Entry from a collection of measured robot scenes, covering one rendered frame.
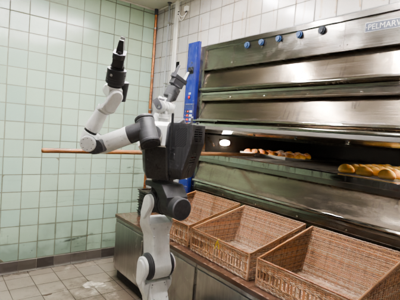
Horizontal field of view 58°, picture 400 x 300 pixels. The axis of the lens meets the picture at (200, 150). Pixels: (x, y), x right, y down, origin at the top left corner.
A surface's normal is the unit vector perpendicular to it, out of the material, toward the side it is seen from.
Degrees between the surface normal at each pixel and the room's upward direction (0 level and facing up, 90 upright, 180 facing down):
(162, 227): 80
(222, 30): 90
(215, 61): 90
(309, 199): 70
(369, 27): 90
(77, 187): 90
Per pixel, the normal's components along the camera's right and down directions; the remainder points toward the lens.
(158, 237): 0.60, -0.09
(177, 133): -0.33, 0.03
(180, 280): -0.79, -0.04
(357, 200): -0.72, -0.37
